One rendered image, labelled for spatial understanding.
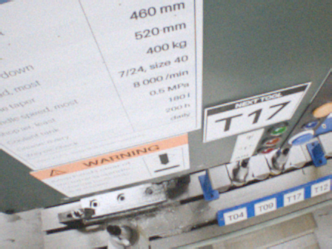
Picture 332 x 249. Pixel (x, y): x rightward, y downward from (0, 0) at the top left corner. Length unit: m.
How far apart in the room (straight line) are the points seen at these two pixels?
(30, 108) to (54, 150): 0.07
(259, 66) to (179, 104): 0.06
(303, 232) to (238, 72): 1.15
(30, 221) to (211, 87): 1.37
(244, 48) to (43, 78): 0.12
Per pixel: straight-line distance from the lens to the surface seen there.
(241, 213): 1.07
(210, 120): 0.27
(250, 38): 0.19
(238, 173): 0.76
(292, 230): 1.31
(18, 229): 1.52
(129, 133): 0.25
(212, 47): 0.18
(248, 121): 0.30
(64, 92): 0.19
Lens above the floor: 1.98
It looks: 64 degrees down
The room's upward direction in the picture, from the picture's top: 11 degrees counter-clockwise
